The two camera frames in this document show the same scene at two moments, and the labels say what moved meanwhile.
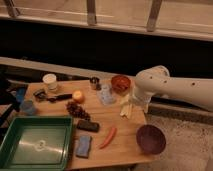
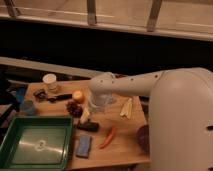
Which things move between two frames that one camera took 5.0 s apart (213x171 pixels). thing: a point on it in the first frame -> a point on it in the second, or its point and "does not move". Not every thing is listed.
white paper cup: [51, 80] does not move
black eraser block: [87, 125] does not move
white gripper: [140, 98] -> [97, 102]
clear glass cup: [106, 95] does not move
